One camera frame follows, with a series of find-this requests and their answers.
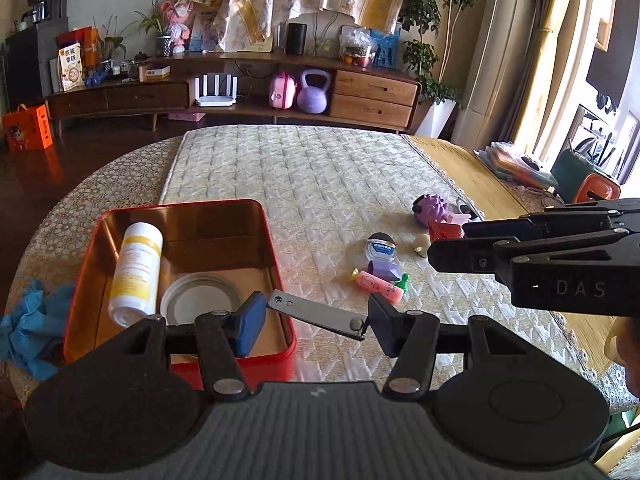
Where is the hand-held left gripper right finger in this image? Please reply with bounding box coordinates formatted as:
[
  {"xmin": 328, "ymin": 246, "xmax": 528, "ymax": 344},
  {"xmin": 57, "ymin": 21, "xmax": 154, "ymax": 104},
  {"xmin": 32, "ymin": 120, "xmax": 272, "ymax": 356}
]
[{"xmin": 367, "ymin": 293, "xmax": 538, "ymax": 396}]

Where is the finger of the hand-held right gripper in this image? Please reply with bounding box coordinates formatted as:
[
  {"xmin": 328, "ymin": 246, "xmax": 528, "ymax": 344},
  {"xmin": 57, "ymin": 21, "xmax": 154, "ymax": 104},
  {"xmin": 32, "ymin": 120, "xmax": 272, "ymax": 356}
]
[
  {"xmin": 427, "ymin": 230, "xmax": 628, "ymax": 281},
  {"xmin": 462, "ymin": 199, "xmax": 640, "ymax": 241}
]

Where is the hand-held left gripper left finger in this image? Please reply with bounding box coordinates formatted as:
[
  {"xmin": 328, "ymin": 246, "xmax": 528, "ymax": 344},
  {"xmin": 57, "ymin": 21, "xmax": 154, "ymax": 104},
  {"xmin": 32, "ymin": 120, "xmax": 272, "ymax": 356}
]
[{"xmin": 107, "ymin": 291, "xmax": 268, "ymax": 403}]

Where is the small red object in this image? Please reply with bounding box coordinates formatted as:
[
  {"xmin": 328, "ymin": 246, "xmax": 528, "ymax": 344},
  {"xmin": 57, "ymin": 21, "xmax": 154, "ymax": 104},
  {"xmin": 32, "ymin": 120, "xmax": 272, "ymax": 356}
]
[{"xmin": 428, "ymin": 222, "xmax": 463, "ymax": 242}]

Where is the pink highlighter pen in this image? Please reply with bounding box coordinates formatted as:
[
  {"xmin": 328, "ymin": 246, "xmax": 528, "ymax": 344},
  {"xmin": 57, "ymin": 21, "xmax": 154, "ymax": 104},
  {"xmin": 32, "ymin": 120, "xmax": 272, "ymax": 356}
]
[{"xmin": 349, "ymin": 269, "xmax": 411, "ymax": 306}]

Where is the purple block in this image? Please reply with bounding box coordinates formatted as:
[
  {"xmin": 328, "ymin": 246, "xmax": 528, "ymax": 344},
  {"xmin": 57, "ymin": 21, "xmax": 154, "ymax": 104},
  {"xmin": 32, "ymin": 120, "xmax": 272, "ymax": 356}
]
[{"xmin": 366, "ymin": 260, "xmax": 402, "ymax": 283}]

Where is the metal nail clipper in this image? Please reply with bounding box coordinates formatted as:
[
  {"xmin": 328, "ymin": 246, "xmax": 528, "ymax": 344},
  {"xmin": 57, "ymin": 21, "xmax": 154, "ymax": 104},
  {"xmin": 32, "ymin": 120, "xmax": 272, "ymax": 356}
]
[{"xmin": 266, "ymin": 289, "xmax": 372, "ymax": 342}]

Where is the red metal tin box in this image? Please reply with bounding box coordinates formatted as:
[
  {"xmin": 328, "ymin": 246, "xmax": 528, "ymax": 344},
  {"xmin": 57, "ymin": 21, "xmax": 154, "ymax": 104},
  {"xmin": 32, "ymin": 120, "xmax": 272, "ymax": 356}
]
[{"xmin": 62, "ymin": 199, "xmax": 297, "ymax": 391}]

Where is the purple spiky toy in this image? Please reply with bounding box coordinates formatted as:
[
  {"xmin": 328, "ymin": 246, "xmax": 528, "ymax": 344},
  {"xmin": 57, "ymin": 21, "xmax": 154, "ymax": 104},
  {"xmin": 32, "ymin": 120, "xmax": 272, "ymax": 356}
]
[{"xmin": 412, "ymin": 193, "xmax": 473, "ymax": 225}]

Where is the round metal lid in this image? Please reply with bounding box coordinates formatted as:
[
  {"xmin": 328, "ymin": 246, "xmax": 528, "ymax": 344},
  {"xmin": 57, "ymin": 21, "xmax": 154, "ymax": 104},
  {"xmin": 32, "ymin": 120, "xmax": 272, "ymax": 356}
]
[{"xmin": 159, "ymin": 272, "xmax": 244, "ymax": 326}]

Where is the yellow lace-edged cloth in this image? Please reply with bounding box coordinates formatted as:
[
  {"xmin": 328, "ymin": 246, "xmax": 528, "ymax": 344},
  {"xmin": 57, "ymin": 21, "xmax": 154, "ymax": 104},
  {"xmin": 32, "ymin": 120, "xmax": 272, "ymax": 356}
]
[{"xmin": 404, "ymin": 134, "xmax": 551, "ymax": 221}]

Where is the stack of papers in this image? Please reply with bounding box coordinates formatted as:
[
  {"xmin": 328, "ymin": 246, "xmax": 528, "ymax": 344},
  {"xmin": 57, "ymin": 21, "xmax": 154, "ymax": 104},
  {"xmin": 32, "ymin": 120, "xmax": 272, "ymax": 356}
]
[{"xmin": 474, "ymin": 142, "xmax": 558, "ymax": 190}]

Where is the teal case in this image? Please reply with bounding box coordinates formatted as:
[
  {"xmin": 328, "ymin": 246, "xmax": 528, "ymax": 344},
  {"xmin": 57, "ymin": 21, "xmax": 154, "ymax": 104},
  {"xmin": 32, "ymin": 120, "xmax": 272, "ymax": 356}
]
[{"xmin": 552, "ymin": 150, "xmax": 601, "ymax": 202}]

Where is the orange case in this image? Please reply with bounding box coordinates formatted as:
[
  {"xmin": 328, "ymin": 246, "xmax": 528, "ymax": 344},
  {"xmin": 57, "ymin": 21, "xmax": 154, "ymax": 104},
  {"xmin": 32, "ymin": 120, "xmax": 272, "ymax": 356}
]
[{"xmin": 575, "ymin": 174, "xmax": 621, "ymax": 204}]

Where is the white planter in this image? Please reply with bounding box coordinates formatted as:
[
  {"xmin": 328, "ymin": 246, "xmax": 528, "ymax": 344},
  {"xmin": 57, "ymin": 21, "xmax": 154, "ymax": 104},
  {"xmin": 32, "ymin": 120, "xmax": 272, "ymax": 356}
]
[{"xmin": 415, "ymin": 99, "xmax": 457, "ymax": 139}]

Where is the white and yellow bottle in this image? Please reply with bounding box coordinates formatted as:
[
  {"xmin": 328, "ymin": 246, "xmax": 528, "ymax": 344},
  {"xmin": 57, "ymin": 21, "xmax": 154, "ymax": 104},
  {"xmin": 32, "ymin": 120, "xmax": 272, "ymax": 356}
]
[{"xmin": 108, "ymin": 222, "xmax": 164, "ymax": 330}]

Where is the white quilted mat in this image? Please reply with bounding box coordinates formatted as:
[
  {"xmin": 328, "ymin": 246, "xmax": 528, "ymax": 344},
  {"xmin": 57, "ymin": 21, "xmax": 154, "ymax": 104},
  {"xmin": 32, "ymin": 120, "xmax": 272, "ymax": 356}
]
[{"xmin": 159, "ymin": 125, "xmax": 586, "ymax": 386}]

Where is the beige window curtain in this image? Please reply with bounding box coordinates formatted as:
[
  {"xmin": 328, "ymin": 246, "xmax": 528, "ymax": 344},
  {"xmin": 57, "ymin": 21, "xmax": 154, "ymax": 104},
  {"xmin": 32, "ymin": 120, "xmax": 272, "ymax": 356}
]
[{"xmin": 452, "ymin": 0, "xmax": 586, "ymax": 146}]

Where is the wooden tv cabinet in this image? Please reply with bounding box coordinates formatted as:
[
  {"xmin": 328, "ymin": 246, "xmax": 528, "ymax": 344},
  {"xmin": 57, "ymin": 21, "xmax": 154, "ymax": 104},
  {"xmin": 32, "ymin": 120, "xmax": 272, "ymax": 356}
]
[{"xmin": 45, "ymin": 52, "xmax": 423, "ymax": 136}]

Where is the blue box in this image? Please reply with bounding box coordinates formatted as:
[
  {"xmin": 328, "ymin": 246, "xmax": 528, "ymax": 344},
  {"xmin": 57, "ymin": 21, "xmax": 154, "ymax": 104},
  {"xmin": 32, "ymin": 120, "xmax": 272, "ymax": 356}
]
[{"xmin": 370, "ymin": 30, "xmax": 401, "ymax": 68}]

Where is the purple kettlebell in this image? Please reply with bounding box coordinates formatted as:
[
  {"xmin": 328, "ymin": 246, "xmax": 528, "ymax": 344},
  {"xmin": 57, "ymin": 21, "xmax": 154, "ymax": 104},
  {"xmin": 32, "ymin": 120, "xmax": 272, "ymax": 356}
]
[{"xmin": 297, "ymin": 69, "xmax": 332, "ymax": 114}]

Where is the blue cloth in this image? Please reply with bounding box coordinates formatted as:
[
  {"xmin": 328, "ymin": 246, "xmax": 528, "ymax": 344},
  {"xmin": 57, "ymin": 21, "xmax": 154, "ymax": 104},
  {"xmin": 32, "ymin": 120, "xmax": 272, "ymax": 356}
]
[{"xmin": 0, "ymin": 279, "xmax": 76, "ymax": 381}]

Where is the tall green houseplant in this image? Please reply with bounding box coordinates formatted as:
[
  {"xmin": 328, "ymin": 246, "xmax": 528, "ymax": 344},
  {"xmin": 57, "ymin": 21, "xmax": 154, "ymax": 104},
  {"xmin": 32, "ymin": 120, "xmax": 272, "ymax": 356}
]
[{"xmin": 397, "ymin": 0, "xmax": 488, "ymax": 106}]

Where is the plastic bag of fruit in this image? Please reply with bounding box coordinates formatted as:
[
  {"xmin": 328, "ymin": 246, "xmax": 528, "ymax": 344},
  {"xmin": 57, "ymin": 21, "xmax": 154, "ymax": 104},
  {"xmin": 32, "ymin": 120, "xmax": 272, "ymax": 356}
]
[{"xmin": 340, "ymin": 27, "xmax": 376, "ymax": 68}]

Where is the white router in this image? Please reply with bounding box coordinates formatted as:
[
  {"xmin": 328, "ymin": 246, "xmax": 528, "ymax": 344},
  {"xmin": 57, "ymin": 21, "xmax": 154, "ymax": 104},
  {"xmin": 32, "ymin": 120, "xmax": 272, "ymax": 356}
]
[{"xmin": 194, "ymin": 74, "xmax": 237, "ymax": 107}]

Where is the pink toy suitcase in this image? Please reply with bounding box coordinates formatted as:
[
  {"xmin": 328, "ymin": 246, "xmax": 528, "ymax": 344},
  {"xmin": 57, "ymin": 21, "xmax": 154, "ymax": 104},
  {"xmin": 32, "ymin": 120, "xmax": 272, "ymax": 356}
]
[{"xmin": 269, "ymin": 71, "xmax": 297, "ymax": 110}]

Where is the black speaker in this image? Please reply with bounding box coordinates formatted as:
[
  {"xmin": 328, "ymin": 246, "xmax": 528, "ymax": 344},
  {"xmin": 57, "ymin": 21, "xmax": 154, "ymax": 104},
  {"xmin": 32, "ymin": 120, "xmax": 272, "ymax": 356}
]
[{"xmin": 285, "ymin": 22, "xmax": 307, "ymax": 56}]

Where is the potted orchid plant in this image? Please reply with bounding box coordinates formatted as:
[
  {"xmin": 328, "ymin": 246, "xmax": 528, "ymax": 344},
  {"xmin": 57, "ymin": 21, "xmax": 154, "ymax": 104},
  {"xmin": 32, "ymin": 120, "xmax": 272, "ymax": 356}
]
[{"xmin": 135, "ymin": 0, "xmax": 173, "ymax": 58}]

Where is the framed picture card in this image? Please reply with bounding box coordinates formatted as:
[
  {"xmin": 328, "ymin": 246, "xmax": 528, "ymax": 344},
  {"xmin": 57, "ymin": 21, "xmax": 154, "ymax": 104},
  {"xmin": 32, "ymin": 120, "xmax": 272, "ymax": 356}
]
[{"xmin": 189, "ymin": 10, "xmax": 221, "ymax": 52}]

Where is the orange paper bag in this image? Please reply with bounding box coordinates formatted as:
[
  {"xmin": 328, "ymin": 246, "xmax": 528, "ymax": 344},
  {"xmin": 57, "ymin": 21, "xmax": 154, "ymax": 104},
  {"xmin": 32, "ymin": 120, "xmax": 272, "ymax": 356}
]
[{"xmin": 2, "ymin": 105, "xmax": 54, "ymax": 152}]

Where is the pink doll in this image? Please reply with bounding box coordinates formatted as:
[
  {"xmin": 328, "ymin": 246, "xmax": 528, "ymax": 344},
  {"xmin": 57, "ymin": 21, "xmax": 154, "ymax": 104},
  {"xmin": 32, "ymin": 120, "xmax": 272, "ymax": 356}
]
[{"xmin": 160, "ymin": 0, "xmax": 196, "ymax": 53}]

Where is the cream snack bag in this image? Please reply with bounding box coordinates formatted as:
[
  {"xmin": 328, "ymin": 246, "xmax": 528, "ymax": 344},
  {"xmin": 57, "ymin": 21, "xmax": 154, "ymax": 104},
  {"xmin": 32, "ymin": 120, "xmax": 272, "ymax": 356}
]
[{"xmin": 59, "ymin": 46, "xmax": 85, "ymax": 92}]

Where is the small potted plant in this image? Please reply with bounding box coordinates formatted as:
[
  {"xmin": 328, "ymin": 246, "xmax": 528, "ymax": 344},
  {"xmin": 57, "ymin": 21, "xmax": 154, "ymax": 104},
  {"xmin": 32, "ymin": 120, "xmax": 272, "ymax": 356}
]
[{"xmin": 97, "ymin": 15, "xmax": 131, "ymax": 61}]

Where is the red gift bag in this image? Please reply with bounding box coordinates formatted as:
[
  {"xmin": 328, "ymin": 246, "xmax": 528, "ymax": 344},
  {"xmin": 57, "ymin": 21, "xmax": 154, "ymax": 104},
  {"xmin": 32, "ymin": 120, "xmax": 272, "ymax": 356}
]
[{"xmin": 56, "ymin": 26, "xmax": 101, "ymax": 68}]

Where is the dark cabinet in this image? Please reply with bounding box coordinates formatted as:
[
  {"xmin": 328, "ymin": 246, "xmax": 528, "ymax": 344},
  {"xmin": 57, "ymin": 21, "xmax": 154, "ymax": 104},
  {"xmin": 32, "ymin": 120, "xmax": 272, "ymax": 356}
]
[{"xmin": 5, "ymin": 17, "xmax": 68, "ymax": 108}]

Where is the black coffee machine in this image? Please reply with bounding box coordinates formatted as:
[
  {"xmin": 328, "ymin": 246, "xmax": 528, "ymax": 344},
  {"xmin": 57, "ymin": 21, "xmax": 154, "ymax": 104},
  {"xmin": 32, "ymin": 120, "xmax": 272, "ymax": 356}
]
[{"xmin": 27, "ymin": 0, "xmax": 68, "ymax": 23}]

